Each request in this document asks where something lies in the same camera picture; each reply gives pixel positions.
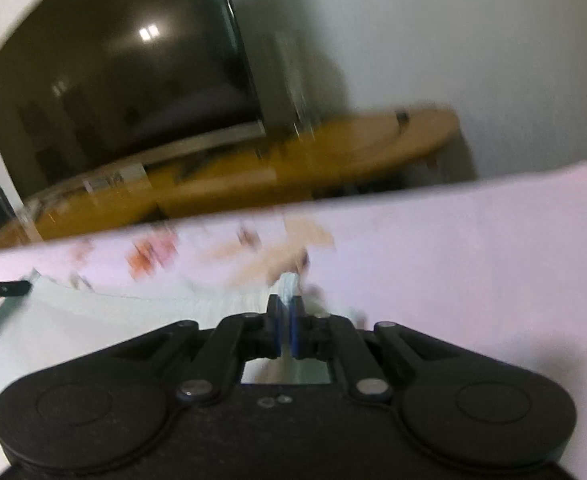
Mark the light green knit sweater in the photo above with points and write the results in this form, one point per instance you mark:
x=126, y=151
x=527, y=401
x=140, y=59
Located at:
x=123, y=320

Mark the silver set-top box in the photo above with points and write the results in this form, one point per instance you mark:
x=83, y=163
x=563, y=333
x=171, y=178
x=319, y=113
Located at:
x=115, y=180

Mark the wooden television stand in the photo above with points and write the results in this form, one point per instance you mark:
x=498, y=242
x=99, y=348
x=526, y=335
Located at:
x=323, y=160

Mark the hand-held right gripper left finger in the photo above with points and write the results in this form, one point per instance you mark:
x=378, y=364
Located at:
x=273, y=327

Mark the pink floral bedsheet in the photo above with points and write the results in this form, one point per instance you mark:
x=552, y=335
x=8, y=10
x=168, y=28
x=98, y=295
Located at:
x=448, y=250

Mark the black flat screen television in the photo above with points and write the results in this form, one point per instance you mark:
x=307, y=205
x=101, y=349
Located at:
x=123, y=70

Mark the clear glass vase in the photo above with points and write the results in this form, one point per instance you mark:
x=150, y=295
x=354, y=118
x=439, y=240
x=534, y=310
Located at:
x=296, y=80

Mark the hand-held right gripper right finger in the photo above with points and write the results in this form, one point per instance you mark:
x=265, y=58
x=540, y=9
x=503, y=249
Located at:
x=296, y=327

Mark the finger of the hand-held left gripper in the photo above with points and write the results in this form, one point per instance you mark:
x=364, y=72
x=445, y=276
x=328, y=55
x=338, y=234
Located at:
x=3, y=289

